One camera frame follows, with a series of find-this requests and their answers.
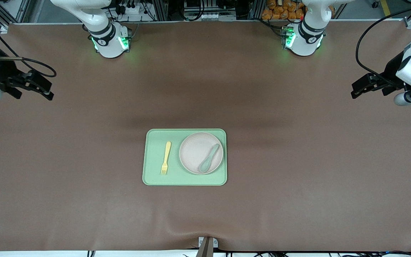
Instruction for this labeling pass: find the yellow plastic fork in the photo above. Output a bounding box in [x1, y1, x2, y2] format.
[161, 141, 172, 176]

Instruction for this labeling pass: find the round beige plate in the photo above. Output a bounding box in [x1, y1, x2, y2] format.
[179, 132, 224, 175]

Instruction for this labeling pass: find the green plastic spoon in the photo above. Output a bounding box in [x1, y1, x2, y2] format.
[199, 143, 220, 173]

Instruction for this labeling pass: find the pile of orange packets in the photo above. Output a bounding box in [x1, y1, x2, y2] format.
[262, 0, 335, 20]

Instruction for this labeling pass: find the white power strip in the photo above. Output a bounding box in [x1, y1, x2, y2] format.
[118, 3, 142, 15]

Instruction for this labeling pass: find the brown table mat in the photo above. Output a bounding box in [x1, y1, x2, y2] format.
[0, 21, 411, 252]

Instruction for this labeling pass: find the light green rectangular tray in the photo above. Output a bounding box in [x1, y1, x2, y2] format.
[142, 128, 228, 186]

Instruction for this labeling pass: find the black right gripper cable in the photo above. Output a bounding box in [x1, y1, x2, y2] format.
[0, 2, 57, 78]

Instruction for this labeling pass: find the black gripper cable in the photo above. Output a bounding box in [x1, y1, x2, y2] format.
[356, 7, 411, 88]
[0, 2, 57, 78]

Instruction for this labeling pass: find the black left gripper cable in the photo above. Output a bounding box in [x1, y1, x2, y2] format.
[356, 7, 411, 88]

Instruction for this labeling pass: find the metal table edge bracket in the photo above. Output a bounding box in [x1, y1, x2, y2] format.
[198, 237, 219, 257]

